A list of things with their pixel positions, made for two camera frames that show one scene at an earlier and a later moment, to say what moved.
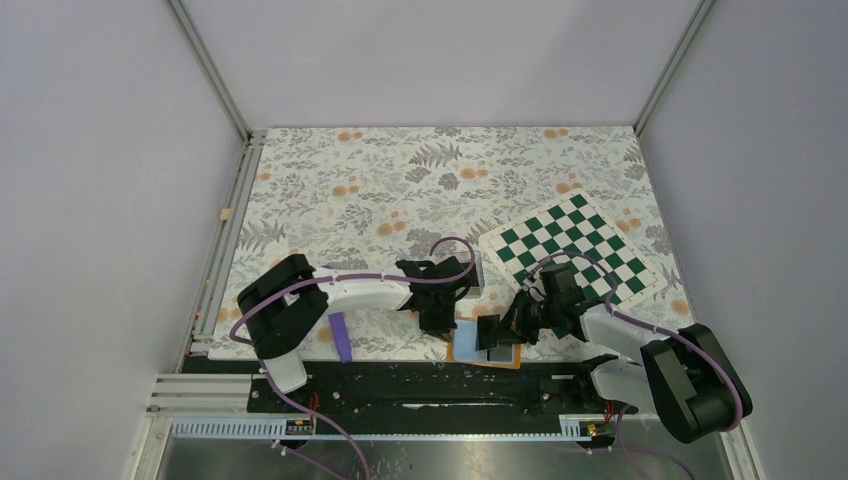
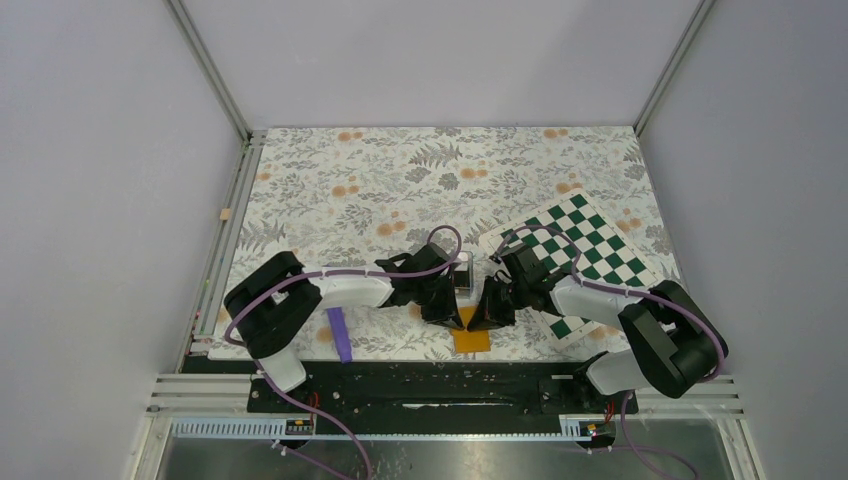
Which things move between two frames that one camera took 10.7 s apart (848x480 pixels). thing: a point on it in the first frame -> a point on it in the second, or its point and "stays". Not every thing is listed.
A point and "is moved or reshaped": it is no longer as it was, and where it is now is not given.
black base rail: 485,388 stays
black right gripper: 518,323 -> 489,315
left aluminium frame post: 210,68 stays
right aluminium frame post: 671,65 stays
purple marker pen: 339,328 stays
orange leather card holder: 462,347 is moved or reshaped
